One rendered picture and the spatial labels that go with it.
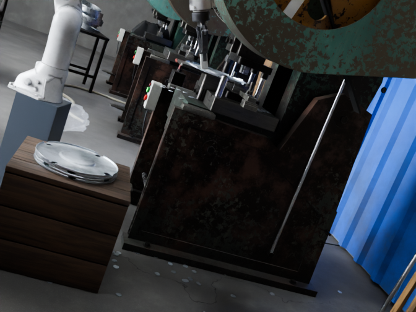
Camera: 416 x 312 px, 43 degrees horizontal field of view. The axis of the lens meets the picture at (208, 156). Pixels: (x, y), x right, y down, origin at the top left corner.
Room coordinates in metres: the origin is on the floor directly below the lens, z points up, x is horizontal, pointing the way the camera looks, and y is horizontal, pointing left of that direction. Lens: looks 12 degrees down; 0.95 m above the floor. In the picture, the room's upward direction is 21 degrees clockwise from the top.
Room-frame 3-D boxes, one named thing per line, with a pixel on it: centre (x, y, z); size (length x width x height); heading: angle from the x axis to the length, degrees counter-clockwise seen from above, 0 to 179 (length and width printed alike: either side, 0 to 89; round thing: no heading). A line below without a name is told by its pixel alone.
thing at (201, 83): (2.39, 0.14, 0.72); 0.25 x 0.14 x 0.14; 106
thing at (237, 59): (2.44, -0.03, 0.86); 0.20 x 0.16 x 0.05; 16
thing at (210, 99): (2.43, -0.02, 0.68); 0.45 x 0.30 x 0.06; 16
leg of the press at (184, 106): (2.22, -0.23, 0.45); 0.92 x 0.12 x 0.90; 106
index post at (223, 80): (2.23, 0.05, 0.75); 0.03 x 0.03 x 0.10; 16
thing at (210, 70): (2.40, 0.10, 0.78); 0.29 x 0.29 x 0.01
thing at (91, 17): (5.14, 1.54, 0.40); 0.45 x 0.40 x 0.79; 28
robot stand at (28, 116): (2.18, 0.73, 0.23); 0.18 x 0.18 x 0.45; 0
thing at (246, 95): (2.27, -0.07, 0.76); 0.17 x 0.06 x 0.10; 16
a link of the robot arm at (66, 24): (2.14, 0.71, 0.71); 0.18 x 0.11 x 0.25; 16
